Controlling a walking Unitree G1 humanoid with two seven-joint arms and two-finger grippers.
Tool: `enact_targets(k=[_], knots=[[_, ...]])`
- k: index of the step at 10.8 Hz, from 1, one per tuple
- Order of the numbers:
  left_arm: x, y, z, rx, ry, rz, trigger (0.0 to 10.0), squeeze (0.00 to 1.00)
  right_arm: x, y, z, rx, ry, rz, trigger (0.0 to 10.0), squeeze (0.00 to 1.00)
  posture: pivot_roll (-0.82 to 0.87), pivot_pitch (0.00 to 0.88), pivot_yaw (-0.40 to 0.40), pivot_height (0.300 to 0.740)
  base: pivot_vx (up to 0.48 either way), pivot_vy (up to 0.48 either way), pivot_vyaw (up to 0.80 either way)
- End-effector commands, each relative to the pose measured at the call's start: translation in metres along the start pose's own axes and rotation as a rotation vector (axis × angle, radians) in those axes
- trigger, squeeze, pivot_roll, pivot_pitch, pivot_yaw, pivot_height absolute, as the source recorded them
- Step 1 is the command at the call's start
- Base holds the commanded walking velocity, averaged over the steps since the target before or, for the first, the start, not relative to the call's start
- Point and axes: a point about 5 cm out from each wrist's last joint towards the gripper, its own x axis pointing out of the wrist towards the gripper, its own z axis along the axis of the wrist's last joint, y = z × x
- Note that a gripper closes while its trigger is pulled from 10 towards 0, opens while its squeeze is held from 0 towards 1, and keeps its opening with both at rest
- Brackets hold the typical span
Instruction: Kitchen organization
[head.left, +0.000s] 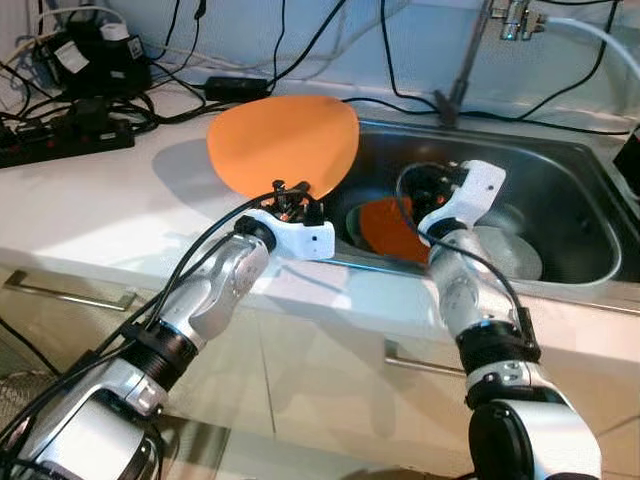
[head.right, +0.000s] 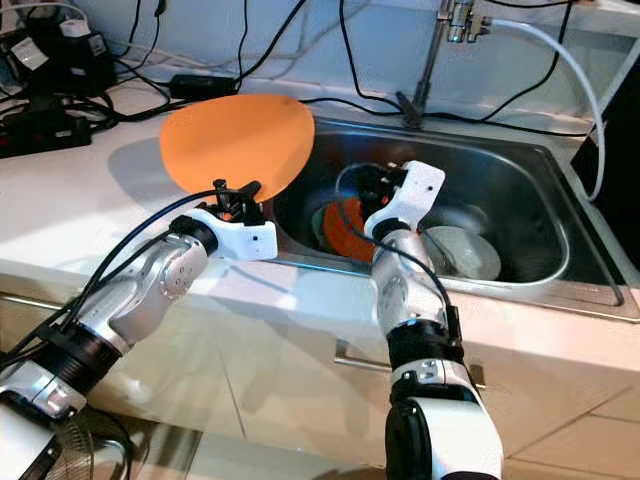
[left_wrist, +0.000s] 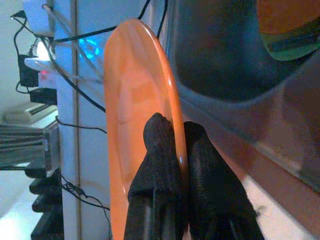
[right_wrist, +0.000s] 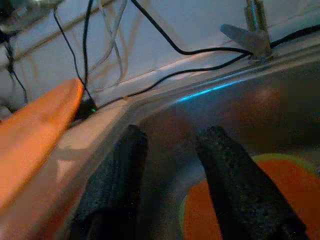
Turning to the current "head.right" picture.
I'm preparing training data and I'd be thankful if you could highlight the orange plate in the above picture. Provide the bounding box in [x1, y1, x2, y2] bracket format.
[160, 93, 316, 196]

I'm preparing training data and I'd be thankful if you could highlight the orange bowl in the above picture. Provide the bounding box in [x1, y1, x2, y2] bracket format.
[335, 195, 381, 263]

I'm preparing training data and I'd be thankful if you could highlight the small black power brick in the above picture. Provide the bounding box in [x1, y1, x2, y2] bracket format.
[168, 72, 238, 101]

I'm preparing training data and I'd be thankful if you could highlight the white bowl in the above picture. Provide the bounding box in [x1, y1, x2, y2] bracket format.
[420, 225, 501, 281]

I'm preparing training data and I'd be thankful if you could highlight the metal faucet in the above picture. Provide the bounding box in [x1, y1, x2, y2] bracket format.
[393, 0, 491, 131]

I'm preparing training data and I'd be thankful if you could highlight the stainless steel sink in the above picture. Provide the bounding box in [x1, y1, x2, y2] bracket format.
[265, 118, 640, 323]

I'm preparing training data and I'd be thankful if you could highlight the black power strip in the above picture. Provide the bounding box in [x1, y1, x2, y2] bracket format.
[0, 100, 93, 156]

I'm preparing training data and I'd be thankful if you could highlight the large black power adapter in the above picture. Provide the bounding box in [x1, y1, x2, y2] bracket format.
[10, 18, 118, 96]

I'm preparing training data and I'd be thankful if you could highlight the black appliance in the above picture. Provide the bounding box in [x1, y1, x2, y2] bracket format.
[570, 65, 640, 271]

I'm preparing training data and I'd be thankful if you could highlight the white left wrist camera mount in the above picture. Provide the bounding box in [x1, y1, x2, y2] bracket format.
[205, 205, 279, 263]

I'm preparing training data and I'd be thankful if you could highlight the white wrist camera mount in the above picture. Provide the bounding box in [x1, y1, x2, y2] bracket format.
[205, 205, 279, 263]
[363, 160, 446, 241]

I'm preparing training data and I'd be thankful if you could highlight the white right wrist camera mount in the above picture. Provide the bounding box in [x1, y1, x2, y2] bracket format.
[363, 160, 446, 241]

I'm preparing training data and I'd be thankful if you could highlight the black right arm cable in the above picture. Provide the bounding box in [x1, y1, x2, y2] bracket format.
[335, 163, 461, 351]

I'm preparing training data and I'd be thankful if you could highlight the black power cable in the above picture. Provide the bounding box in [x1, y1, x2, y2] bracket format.
[480, 0, 576, 126]
[338, 0, 406, 111]

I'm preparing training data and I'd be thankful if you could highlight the white hose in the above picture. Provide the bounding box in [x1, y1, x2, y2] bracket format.
[485, 18, 606, 201]

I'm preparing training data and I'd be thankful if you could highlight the wire fan guard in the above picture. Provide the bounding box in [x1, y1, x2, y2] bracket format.
[50, 410, 161, 480]

